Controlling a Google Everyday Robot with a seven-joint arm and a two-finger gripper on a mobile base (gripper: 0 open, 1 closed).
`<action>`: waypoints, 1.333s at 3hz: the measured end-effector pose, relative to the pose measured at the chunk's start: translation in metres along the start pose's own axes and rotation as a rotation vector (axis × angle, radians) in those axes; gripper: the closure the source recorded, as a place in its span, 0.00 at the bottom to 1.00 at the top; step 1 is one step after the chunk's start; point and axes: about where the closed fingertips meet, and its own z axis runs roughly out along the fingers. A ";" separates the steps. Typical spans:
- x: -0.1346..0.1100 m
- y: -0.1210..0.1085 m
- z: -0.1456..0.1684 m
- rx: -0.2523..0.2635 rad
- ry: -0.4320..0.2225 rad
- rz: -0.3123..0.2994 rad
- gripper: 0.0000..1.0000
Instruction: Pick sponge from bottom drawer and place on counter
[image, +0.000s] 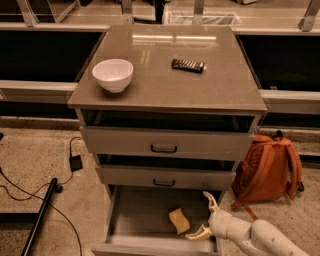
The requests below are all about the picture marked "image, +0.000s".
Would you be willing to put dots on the orange backpack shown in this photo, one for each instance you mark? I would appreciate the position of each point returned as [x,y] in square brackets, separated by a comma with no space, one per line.
[272,168]

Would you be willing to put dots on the white ceramic bowl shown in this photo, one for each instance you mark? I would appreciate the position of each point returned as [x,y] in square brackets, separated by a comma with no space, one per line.
[113,75]

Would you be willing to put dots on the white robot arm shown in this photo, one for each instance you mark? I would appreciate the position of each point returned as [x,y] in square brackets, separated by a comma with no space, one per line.
[257,238]

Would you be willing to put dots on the yellow sponge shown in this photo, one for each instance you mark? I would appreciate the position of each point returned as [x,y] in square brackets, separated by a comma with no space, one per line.
[179,221]

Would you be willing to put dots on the grey drawer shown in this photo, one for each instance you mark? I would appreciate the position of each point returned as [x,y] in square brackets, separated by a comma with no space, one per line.
[138,223]
[165,143]
[165,177]

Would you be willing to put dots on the bottom grey drawer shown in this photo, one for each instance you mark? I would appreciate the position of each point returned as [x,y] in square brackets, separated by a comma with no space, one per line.
[138,223]

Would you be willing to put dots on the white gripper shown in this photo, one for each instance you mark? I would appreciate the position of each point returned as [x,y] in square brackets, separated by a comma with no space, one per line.
[219,222]

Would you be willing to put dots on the black pole on floor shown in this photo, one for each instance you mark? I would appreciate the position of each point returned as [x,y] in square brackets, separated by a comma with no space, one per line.
[40,217]

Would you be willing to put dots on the top grey drawer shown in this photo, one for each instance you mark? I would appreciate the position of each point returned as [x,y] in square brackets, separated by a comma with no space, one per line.
[165,143]

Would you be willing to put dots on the grey drawer cabinet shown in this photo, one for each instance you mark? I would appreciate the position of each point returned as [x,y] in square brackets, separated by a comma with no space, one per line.
[223,98]

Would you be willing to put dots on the dark wrapped snack bar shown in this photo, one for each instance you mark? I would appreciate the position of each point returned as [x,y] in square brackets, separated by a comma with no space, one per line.
[188,65]

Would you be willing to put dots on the middle grey drawer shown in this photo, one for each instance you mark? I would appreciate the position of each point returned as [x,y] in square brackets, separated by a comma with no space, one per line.
[165,177]

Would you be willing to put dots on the black power adapter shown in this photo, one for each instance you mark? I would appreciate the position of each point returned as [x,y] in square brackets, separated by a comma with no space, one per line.
[75,163]

